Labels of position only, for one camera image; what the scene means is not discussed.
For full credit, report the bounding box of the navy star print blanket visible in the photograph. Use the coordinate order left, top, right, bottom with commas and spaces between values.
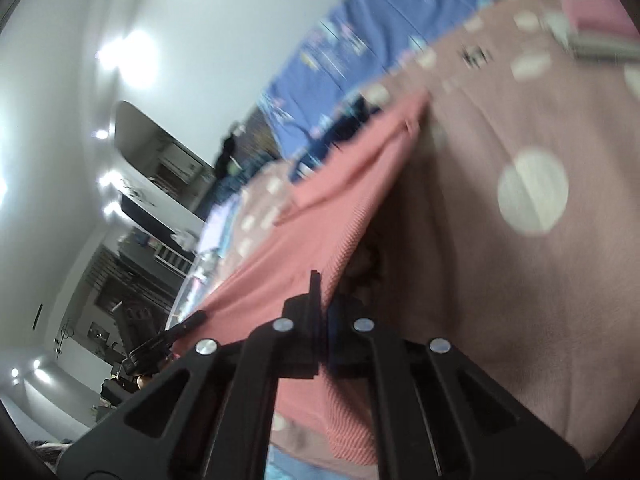
290, 95, 386, 181

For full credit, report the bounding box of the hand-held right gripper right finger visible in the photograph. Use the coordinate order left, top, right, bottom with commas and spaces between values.
325, 294, 586, 480

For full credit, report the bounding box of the black garment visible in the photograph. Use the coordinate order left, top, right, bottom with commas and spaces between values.
215, 130, 238, 178

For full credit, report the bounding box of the white shelf rack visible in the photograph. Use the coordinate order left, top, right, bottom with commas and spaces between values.
152, 242, 196, 276

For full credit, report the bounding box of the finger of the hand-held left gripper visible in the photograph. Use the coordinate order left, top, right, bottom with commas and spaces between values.
159, 309, 208, 346

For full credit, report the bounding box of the white wall cabinet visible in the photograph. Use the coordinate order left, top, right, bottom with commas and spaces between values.
150, 142, 211, 186

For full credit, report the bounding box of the pink polka dot blanket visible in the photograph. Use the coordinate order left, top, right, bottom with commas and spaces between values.
227, 0, 640, 471

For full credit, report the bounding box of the folded mauve pink garment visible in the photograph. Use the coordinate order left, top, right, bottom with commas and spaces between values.
560, 0, 640, 36

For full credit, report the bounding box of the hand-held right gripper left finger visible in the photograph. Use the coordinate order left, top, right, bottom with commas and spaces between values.
57, 270, 326, 480

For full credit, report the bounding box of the pink long-sleeve shirt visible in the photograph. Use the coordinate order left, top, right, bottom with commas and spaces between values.
172, 90, 436, 466

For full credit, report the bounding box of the blue tree print sheet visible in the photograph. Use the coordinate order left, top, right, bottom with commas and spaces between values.
257, 0, 516, 161

